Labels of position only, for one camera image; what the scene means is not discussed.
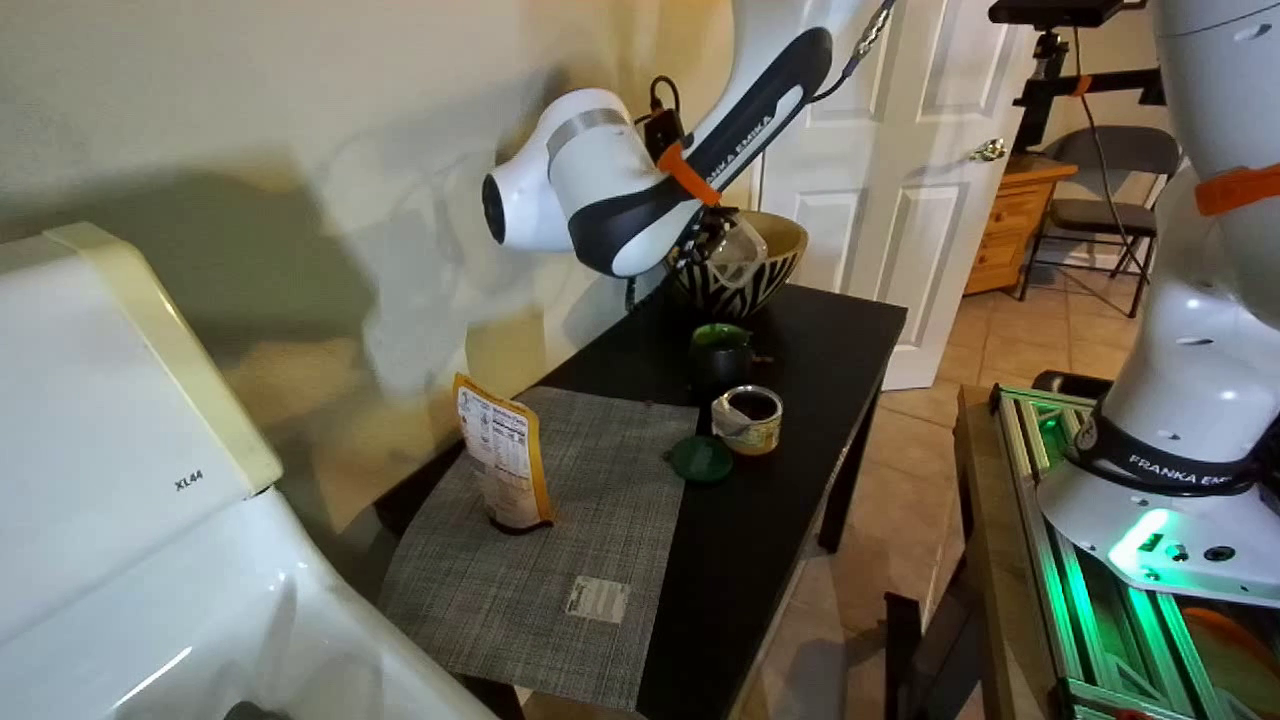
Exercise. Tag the small clear glass bowl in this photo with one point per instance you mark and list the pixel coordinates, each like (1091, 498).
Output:
(738, 255)

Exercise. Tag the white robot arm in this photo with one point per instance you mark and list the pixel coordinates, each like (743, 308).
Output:
(1162, 479)

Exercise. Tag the white orange ceramic cup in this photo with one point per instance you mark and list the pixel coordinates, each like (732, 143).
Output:
(750, 418)

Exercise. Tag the zebra pattern wooden bowl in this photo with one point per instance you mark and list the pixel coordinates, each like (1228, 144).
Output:
(688, 261)

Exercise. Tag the dark green mug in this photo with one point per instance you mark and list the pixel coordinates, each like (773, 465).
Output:
(720, 356)

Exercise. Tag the green round lid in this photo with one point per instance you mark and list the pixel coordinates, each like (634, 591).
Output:
(701, 460)

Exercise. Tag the orange snack pouch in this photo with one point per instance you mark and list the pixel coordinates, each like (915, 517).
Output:
(506, 441)

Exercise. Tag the black side table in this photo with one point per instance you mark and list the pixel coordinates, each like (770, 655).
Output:
(738, 542)

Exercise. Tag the grey woven placemat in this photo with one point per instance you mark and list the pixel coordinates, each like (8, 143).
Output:
(559, 610)

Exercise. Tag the white panel door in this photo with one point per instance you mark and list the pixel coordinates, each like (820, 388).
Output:
(895, 172)

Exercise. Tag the wooden drawer cabinet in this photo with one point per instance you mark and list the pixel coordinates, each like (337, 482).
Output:
(1014, 221)

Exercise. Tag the wooden robot mounting table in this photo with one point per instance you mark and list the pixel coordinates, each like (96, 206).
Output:
(1040, 629)

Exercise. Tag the black folding chair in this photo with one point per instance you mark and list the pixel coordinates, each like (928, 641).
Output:
(1121, 170)

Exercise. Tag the black camera tripod arm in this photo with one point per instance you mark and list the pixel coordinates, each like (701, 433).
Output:
(1050, 77)

